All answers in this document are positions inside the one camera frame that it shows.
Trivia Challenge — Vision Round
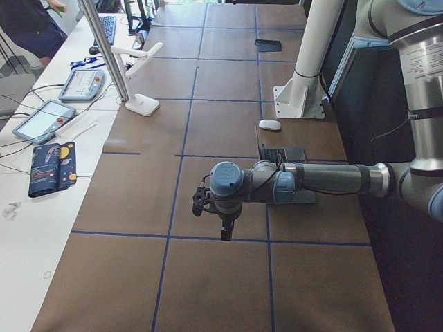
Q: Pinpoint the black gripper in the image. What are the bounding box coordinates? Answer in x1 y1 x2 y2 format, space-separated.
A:
217 207 240 241

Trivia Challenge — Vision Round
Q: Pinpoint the grey laptop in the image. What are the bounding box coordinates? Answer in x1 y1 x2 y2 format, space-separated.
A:
258 146 316 204

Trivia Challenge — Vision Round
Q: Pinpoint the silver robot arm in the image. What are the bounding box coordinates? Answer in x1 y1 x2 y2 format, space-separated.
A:
192 1 442 241

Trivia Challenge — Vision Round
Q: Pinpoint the white computer mouse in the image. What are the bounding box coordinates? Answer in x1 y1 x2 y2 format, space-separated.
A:
258 119 282 131

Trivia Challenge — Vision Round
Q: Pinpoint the black mouse pad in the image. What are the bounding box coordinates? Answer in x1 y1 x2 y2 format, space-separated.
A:
254 39 282 53

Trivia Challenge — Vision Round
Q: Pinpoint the white mounting column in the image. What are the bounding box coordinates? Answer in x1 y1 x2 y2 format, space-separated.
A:
273 0 344 119

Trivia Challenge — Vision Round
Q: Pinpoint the blue space pencil case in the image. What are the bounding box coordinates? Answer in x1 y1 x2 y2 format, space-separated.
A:
28 142 77 198

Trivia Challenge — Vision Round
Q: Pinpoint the far teach pendant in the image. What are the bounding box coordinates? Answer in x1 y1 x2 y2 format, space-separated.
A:
58 69 105 102

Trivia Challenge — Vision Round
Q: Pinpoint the teach pendant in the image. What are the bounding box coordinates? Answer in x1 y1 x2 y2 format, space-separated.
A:
58 69 105 102
12 100 76 145

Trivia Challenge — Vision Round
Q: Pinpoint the near teach pendant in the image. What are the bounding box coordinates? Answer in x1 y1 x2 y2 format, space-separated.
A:
12 100 76 145

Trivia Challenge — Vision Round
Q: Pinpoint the black keyboard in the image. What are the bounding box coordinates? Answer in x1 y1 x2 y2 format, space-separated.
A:
99 16 117 45

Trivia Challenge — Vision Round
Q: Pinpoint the person in dark clothes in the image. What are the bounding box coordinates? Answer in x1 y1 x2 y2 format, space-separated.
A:
1 0 67 68

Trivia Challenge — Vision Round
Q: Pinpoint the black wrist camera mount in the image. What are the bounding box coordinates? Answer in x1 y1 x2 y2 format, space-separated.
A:
192 174 210 217

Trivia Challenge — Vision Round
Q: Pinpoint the blue lanyard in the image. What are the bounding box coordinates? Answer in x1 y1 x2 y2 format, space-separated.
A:
70 56 106 69

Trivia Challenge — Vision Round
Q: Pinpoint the aluminium profile post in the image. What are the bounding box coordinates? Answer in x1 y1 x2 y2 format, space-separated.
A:
78 0 128 102

